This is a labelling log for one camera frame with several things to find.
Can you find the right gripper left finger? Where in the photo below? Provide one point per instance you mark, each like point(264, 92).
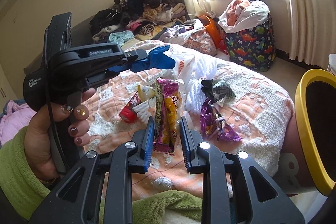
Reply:
point(99, 183)

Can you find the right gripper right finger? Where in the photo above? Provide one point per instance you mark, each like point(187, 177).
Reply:
point(236, 189)

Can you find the white foam fruit net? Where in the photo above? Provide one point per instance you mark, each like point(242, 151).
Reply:
point(145, 110)

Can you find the blue plastic bag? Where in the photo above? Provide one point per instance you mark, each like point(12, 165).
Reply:
point(156, 58)

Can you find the magenta yellow snack bag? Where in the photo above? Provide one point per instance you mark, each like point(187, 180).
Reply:
point(167, 115)

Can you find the yellow rimmed trash bin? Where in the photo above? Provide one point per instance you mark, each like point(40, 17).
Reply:
point(315, 119)

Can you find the left hand painted nails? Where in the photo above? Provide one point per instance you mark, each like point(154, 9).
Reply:
point(37, 142)

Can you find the green fleece left sleeve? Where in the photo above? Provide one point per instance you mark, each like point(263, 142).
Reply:
point(21, 187)

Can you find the red candy box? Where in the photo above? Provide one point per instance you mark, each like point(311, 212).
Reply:
point(127, 114)

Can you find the yellow white snack packet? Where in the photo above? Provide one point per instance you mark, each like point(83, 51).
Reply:
point(145, 92)

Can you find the purple snack wrapper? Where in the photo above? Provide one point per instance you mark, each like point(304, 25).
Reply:
point(213, 124)

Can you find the clothes pile on bed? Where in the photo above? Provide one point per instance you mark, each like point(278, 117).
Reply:
point(164, 20)

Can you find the orange white tufted blanket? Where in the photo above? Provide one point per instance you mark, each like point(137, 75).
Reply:
point(259, 113)

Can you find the dark green crumpled wrapper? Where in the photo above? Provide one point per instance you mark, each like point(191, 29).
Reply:
point(218, 90)

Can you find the white orange shopping bag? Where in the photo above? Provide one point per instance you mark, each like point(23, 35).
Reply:
point(190, 67)

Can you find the floral pink pillow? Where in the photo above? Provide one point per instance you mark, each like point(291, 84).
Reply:
point(202, 42)

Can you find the dinosaur print laundry basket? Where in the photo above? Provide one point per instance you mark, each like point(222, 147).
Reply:
point(253, 48)

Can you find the white bag with clothes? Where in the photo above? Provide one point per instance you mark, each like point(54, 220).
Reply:
point(241, 15)

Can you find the cream curtain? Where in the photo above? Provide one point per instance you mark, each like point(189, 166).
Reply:
point(304, 3)

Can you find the white wire stool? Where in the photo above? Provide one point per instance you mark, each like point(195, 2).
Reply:
point(332, 63)

